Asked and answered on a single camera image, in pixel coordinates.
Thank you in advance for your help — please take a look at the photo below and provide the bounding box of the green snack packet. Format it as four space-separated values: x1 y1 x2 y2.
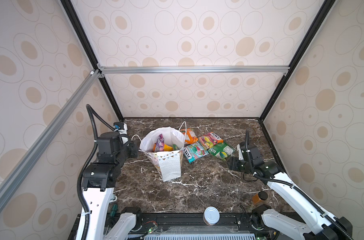
208 142 235 162

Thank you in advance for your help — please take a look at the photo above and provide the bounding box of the purple snack packet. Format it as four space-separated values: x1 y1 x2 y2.
154 134 165 153

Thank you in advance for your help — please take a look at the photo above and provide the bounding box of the yellow snack bag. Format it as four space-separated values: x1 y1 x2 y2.
163 145 174 152

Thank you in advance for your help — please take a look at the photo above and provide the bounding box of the white paper bag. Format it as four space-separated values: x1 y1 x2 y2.
139 122 187 182

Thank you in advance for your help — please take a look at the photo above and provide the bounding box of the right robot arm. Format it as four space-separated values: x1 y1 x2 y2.
227 131 353 240

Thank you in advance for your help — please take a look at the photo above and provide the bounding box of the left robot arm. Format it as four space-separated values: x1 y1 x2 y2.
76 104 138 240

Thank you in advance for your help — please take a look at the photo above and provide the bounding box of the brown bottle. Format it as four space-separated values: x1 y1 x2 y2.
252 191 269 205

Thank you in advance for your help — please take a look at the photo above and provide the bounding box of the pink Fox's candy packet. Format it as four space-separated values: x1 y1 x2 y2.
198 132 224 150

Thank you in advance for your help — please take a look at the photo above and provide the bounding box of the teal Fox's candy packet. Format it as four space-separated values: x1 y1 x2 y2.
183 142 209 164

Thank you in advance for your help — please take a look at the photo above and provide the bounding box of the orange snack packet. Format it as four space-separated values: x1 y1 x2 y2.
183 129 198 145

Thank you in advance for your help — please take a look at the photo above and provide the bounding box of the white round cap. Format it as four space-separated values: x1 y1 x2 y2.
203 207 220 226

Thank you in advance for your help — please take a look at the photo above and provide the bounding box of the horizontal aluminium bar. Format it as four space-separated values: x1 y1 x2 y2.
99 65 290 75

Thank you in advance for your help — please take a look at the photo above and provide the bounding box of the diagonal aluminium bar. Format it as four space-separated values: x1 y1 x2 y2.
0 69 100 213

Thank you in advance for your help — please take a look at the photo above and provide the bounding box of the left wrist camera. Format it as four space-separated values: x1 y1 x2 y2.
113 122 128 144

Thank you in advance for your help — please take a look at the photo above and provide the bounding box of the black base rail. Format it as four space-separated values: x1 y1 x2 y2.
70 207 280 240

